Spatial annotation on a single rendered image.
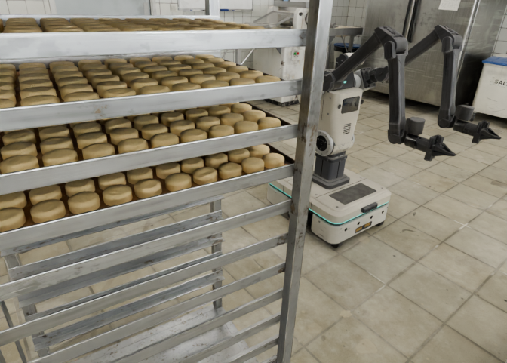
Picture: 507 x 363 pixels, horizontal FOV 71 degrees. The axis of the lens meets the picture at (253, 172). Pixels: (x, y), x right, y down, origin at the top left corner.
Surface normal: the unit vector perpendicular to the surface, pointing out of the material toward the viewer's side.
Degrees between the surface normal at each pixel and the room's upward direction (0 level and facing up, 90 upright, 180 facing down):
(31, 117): 90
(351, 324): 0
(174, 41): 90
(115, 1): 90
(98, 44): 90
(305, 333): 0
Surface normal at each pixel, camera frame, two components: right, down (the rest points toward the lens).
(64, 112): 0.51, 0.39
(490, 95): -0.77, 0.25
